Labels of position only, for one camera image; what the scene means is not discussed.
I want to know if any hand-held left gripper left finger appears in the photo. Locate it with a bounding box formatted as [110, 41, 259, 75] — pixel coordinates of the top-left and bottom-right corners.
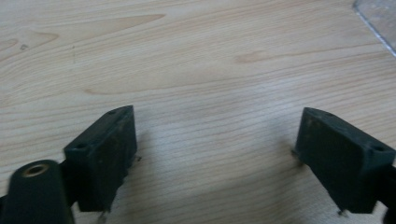
[63, 105, 138, 214]

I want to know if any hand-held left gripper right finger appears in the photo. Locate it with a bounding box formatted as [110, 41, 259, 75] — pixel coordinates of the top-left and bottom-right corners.
[294, 106, 396, 215]

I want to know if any clear plastic sheet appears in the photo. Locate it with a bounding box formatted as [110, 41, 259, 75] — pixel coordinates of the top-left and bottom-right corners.
[352, 0, 396, 60]

